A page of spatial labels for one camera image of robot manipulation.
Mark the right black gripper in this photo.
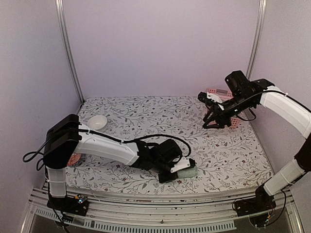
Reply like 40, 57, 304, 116
203, 93, 254, 129

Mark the green towel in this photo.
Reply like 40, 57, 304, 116
177, 166, 198, 179

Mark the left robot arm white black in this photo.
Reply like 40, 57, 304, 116
22, 114, 189, 211

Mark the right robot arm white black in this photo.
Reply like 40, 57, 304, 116
198, 70, 311, 212

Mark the pink plastic basket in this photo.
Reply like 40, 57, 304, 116
206, 87, 242, 129

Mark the white bowl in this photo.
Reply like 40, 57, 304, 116
87, 115, 108, 132

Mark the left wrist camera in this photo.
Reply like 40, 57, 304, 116
170, 157, 196, 173

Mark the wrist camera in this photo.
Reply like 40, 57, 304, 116
170, 157, 196, 173
197, 92, 223, 109

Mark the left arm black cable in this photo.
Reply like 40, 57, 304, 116
22, 133, 192, 170

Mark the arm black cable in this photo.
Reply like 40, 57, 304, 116
22, 133, 192, 170
233, 89, 311, 115

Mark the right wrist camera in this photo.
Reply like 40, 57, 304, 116
197, 92, 223, 109

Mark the front aluminium rail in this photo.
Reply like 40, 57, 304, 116
20, 186, 303, 233

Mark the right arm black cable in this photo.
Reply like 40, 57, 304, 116
233, 89, 311, 115

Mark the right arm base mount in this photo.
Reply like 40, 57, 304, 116
232, 192, 276, 216

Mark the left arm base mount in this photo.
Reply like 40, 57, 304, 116
47, 194, 89, 216

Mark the right aluminium frame post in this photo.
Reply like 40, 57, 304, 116
246, 0, 267, 80

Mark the aluminium frame post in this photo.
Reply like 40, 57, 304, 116
246, 0, 267, 80
55, 0, 85, 104

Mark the left aluminium frame post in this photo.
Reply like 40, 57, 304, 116
55, 0, 85, 104

